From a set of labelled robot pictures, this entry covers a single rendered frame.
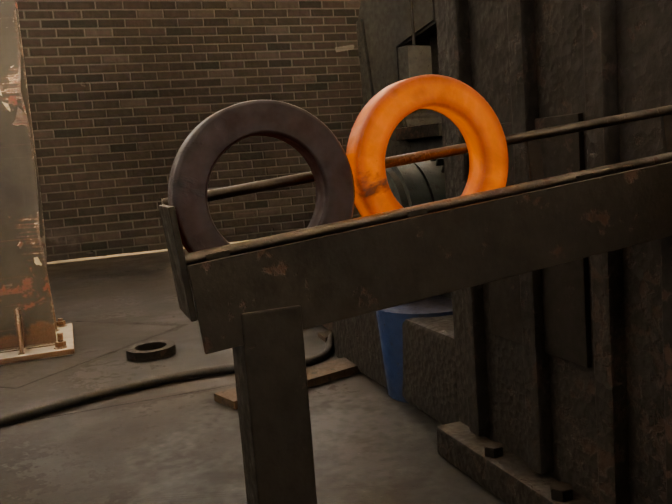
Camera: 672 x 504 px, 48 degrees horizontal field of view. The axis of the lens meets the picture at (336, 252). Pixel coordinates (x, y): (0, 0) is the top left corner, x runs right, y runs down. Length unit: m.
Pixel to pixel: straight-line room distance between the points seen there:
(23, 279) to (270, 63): 4.33
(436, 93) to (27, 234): 2.58
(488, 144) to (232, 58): 6.26
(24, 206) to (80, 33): 3.82
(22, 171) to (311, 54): 4.43
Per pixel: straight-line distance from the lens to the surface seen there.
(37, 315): 3.27
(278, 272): 0.71
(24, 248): 3.24
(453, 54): 1.57
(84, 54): 6.87
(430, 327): 1.93
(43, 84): 6.84
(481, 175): 0.83
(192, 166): 0.72
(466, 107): 0.82
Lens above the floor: 0.68
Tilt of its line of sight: 7 degrees down
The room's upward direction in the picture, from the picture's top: 4 degrees counter-clockwise
